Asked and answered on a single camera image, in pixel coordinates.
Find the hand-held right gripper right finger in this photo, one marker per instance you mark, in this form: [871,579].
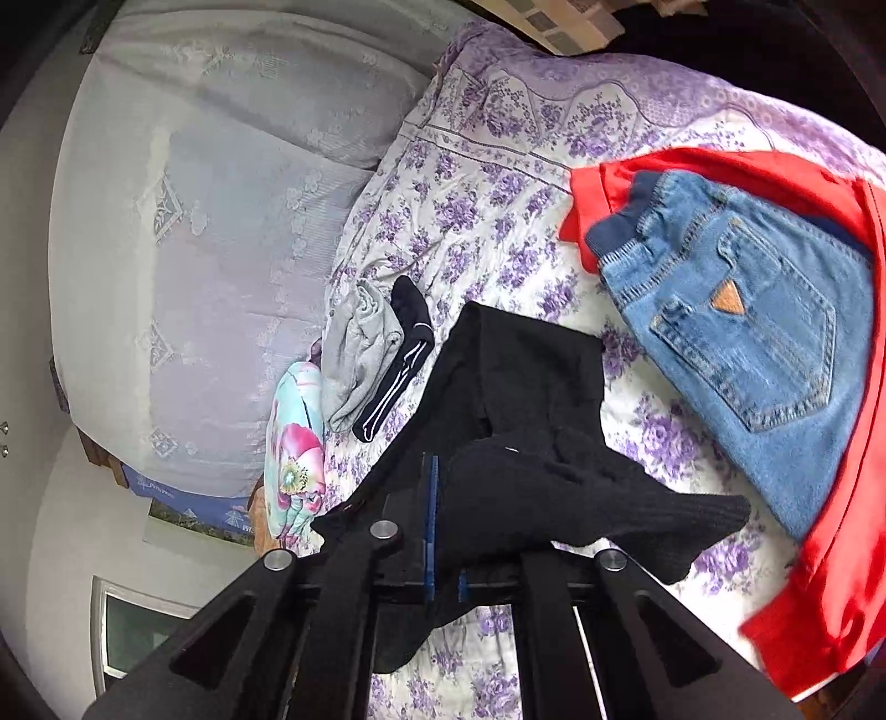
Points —
[462,586]

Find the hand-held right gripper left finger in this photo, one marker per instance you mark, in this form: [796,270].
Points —
[430,533]

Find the black pants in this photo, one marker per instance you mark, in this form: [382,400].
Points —
[526,388]

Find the folded floral blanket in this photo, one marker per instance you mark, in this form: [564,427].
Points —
[297,450]

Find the brown pillow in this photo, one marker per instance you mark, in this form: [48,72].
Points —
[261,516]

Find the grey folded garment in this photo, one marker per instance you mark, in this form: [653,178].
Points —
[360,353]

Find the black garment with white stripe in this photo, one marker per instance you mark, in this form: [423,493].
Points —
[408,332]

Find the purple floral bedspread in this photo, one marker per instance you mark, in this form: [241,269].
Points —
[484,208]

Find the red garment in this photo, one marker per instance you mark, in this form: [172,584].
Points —
[837,595]

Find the blue denim jeans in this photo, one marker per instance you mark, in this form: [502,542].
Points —
[747,325]

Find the white lace curtain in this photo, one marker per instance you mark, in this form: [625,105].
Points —
[228,208]

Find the cardboard box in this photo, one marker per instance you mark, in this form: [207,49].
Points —
[554,21]

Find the blue wall poster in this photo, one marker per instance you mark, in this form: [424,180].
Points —
[207,516]

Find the window frame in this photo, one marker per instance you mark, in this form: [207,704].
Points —
[131,623]

